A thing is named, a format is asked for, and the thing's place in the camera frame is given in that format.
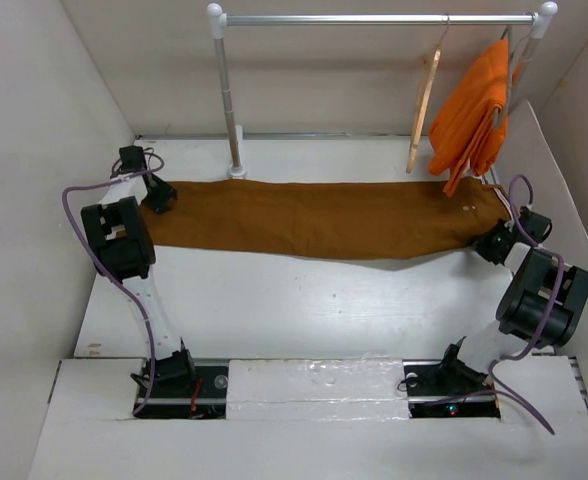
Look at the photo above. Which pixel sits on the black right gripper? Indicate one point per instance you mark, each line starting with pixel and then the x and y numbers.
pixel 482 244

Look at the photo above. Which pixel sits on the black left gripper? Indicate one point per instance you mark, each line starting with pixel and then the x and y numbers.
pixel 166 193

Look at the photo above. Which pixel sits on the brown trousers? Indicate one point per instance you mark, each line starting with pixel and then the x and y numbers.
pixel 336 221

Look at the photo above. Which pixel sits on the wooden hanger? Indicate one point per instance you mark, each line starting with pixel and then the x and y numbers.
pixel 430 66

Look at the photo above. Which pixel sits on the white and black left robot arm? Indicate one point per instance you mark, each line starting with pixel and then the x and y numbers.
pixel 118 237

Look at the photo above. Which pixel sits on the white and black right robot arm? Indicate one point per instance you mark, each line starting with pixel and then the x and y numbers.
pixel 542 305

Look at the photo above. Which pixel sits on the orange hanging garment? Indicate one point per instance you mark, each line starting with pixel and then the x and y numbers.
pixel 464 135

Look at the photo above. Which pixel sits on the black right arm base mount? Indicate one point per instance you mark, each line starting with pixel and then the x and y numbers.
pixel 446 389

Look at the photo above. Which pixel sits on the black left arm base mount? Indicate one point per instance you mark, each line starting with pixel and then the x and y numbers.
pixel 182 394

